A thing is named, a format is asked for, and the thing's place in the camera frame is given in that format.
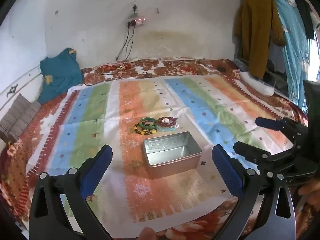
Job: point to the person's right hand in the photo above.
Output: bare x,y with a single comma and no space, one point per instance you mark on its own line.
310,188

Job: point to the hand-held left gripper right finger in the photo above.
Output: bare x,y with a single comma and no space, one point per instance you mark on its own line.
227,172

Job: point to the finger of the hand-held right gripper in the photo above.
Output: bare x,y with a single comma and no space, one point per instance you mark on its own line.
250,151
265,123

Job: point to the white power strip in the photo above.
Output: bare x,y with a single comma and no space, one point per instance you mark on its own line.
137,21

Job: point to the mustard hanging garment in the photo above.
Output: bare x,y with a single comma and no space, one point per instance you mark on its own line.
255,30

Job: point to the teal garment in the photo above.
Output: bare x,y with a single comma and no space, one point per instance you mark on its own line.
61,75

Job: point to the small white jewelry piece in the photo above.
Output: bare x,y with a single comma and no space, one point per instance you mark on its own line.
165,121

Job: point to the silver metal tin box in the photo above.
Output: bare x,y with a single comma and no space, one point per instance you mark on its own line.
172,166

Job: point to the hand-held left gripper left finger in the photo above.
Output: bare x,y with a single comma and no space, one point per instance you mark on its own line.
96,170

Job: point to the wall plug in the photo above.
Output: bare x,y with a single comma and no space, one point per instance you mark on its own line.
135,7

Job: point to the grey striped cushion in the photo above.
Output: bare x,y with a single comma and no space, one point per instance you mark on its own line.
17,117

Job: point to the blue patterned curtain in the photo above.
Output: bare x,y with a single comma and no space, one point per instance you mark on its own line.
292,45

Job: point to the colourful striped mat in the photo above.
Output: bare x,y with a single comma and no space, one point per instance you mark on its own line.
100,120

